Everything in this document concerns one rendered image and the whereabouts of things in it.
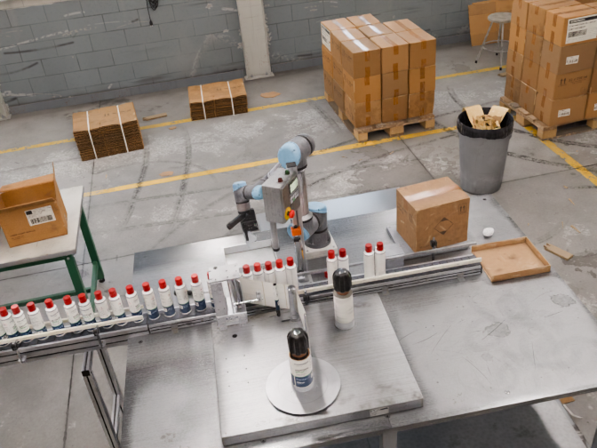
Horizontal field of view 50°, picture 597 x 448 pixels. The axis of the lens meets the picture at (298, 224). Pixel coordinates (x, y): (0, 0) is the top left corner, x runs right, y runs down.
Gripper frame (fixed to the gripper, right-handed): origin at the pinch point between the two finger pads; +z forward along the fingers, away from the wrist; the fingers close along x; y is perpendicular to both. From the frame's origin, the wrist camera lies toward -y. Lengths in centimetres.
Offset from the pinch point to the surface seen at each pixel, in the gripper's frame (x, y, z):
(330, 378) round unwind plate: -104, 13, 31
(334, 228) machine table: 4, 51, 3
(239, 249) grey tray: 0.5, -4.7, 1.1
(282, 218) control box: -61, 12, -27
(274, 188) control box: -64, 10, -42
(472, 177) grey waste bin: 141, 206, 30
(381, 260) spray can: -57, 56, 5
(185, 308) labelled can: -45, -39, 9
